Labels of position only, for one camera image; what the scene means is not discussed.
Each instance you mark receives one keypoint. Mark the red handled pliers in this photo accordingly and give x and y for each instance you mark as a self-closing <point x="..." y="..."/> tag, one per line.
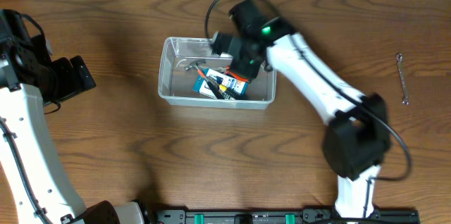
<point x="226" y="71"/>

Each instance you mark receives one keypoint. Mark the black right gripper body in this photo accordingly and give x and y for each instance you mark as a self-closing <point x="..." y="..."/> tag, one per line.
<point x="245" y="65"/>

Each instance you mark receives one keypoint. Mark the small hammer orange black handle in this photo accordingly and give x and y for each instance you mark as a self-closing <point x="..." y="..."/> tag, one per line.
<point x="212" y="87"/>

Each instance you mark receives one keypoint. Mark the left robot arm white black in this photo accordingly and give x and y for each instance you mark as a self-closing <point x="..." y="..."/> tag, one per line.
<point x="30" y="81"/>

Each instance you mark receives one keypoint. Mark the black mounting rail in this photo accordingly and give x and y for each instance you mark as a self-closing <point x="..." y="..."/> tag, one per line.
<point x="302" y="216"/>

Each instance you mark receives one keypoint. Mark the black yellow precision screwdriver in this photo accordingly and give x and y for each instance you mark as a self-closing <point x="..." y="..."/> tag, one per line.
<point x="230" y="92"/>

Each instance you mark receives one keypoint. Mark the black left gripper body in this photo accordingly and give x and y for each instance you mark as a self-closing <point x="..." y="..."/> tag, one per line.
<point x="65" y="86"/>

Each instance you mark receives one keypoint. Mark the silver wrench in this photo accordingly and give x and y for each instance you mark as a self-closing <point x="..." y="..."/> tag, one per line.
<point x="405" y="97"/>

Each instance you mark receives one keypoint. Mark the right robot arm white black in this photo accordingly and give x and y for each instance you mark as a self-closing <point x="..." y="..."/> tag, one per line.
<point x="357" y="134"/>

